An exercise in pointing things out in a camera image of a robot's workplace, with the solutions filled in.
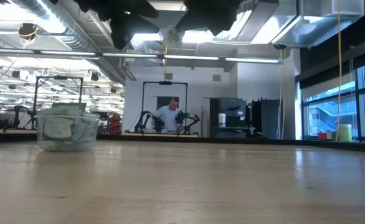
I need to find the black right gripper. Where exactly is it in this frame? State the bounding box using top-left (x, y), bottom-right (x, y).
top-left (176, 0), bottom-right (242, 37)

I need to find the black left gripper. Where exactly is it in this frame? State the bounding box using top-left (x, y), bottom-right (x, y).
top-left (73, 0), bottom-right (160, 50)

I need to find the clear plastic bin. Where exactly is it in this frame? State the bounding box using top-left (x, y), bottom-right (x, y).
top-left (36, 111), bottom-right (101, 152)

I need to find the long ceiling light bar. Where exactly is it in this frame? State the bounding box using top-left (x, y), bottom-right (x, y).
top-left (0, 48), bottom-right (285, 65)

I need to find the black shelf unit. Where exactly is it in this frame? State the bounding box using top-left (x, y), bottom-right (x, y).
top-left (209, 96), bottom-right (248, 138)

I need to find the person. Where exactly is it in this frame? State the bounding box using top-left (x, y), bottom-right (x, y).
top-left (153, 96), bottom-right (181, 133)

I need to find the red equipment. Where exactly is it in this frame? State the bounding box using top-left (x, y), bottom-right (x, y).
top-left (107, 114), bottom-right (123, 135)

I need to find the black cabinet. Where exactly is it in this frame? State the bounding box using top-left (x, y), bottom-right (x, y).
top-left (251, 98), bottom-right (283, 140)

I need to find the black framed window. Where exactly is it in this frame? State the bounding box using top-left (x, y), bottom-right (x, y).
top-left (302, 58), bottom-right (365, 142)

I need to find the yellow-green cylinder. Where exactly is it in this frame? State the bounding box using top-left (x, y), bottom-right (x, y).
top-left (338, 124), bottom-right (353, 142)

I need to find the round silver air duct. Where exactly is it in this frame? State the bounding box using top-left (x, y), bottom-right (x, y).
top-left (11, 0), bottom-right (138, 82)

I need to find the black metal frame rig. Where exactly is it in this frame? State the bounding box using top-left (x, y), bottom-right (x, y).
top-left (141, 80), bottom-right (189, 135)
top-left (31, 75), bottom-right (83, 130)

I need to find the rectangular silver air duct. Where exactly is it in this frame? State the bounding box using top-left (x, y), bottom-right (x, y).
top-left (213, 0), bottom-right (365, 49)

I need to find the yellow ceiling cable reel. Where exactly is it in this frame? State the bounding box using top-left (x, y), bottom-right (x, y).
top-left (17, 22), bottom-right (40, 40)

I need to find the yellow hanging cable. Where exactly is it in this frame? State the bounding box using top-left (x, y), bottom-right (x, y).
top-left (334, 0), bottom-right (343, 142)

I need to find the black table frame rail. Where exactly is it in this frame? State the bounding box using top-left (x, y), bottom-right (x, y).
top-left (0, 130), bottom-right (365, 154)

